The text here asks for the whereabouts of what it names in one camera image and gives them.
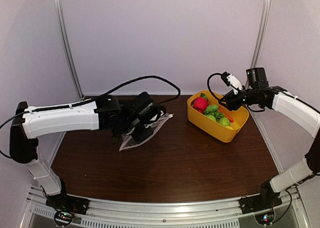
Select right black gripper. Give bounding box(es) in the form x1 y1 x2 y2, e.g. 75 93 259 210
218 88 259 111

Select clear zip top bag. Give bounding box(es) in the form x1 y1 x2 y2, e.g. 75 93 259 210
119 112 174 151

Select orange toy carrot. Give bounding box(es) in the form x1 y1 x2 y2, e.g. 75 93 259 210
218 109 234 122

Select light green toy squash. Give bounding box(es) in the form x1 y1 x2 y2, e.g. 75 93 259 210
218 117 231 127

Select red toy pepper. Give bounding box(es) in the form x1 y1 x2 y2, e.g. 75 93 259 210
193 97 208 111

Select yellow plastic basket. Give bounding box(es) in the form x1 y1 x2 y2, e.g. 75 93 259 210
187 90 249 143

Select green toy grapes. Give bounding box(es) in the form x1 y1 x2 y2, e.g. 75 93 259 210
213 111 225 119

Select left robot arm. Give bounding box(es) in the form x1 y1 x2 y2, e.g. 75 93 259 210
9 92 166 210

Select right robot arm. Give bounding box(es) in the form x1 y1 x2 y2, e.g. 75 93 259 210
218 67 320 209

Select green toy apple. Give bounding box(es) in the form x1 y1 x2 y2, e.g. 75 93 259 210
207 115 217 122

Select green toy leafy vegetable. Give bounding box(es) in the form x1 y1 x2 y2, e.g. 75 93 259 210
200 93 208 101

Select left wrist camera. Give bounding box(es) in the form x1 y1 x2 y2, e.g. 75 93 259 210
221 72 243 94

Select left black cable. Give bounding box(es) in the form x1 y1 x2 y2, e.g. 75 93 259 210
0 75 181 158

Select black cable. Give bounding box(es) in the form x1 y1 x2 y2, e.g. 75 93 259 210
206 73 226 106
0 75 181 158

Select right black cable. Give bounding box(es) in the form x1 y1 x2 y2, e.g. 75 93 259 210
206 73 226 106

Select right metal frame post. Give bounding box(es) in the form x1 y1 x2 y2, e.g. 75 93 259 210
250 0 272 68

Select metal frame post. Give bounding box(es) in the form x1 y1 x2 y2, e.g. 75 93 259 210
53 0 84 99
250 0 272 68

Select left metal frame post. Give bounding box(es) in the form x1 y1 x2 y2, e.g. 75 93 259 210
53 0 84 99

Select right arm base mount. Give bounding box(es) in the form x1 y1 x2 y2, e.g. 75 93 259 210
238 194 283 214

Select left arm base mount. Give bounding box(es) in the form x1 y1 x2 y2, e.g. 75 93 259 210
45 195 90 215

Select front aluminium rail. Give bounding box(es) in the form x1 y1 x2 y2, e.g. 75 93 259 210
23 187 311 228

